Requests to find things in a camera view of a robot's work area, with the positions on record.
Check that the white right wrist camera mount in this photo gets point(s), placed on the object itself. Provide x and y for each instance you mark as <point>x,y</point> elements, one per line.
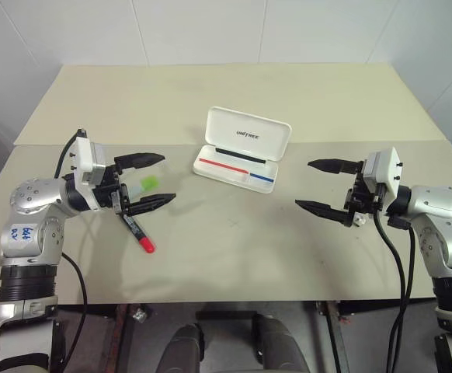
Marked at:
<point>389,163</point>

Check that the black crossbar under table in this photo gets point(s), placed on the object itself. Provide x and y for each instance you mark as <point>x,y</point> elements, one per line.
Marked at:
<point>226,315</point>

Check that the white hinged pencil case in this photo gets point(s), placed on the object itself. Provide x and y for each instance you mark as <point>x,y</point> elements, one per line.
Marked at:
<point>249,128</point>

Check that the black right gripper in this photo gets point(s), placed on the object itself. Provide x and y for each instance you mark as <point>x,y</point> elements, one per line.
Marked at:
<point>362,196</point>

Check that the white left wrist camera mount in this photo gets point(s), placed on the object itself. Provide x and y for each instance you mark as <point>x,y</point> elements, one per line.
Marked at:
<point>83,155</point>

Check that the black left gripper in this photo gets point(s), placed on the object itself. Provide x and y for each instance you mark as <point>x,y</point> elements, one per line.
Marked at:
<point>107,190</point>

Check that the small silver bracket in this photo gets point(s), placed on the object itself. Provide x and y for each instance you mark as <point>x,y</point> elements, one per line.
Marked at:
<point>140,314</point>

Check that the black table leg frame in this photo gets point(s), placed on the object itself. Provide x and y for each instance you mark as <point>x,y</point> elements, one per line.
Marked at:
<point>332,334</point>

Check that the black marker with red cap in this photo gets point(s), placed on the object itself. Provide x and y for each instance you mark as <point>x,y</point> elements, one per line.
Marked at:
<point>145,244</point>

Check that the thin black pen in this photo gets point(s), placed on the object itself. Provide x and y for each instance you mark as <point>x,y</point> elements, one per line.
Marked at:
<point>237,154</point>

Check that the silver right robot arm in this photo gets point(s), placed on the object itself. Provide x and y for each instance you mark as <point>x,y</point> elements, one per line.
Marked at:
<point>443,206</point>

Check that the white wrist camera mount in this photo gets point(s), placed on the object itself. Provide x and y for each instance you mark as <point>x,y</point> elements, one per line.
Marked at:
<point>389,163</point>
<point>83,155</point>

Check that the green capped translucent stick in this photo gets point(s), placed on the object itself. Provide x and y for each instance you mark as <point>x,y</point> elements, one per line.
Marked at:
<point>150,182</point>

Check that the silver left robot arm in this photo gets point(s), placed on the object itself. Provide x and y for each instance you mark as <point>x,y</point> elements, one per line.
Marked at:
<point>32,194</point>

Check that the dark grey rounded shape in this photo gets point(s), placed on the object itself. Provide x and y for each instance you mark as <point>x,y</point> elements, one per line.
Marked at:
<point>181,349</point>
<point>276,342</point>

